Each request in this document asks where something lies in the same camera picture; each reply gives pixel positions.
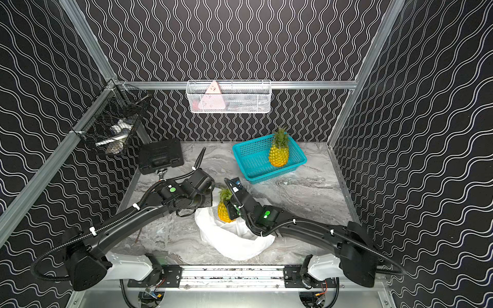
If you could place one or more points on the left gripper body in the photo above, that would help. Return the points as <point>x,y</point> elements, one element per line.
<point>204,184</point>

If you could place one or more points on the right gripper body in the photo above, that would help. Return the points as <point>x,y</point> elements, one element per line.
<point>234,213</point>

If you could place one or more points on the pineapple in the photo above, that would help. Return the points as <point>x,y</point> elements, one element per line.
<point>225,196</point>
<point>279,152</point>

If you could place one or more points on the white plastic bag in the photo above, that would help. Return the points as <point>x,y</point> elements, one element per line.
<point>232,240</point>

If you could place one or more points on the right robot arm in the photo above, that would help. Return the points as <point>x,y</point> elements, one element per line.
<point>350,251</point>

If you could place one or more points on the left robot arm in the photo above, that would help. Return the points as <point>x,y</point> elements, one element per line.
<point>84,252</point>

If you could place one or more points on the black tool case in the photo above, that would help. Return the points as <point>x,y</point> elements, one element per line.
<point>160,155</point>

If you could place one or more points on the yellow black screwdriver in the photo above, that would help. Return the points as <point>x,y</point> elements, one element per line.
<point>138,236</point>

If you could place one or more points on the pink triangle card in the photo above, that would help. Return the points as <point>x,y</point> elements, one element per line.
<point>213,99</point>

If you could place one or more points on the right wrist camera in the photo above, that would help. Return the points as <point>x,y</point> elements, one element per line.
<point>236,184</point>

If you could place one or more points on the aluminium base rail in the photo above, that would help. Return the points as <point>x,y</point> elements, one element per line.
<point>225,278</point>

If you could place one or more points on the clear wall basket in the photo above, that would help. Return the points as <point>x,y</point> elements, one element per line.
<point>240,96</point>

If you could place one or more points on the items in wire basket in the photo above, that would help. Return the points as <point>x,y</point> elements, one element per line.
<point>119,133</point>

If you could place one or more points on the black wire basket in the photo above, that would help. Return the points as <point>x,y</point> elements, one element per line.
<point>125,102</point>

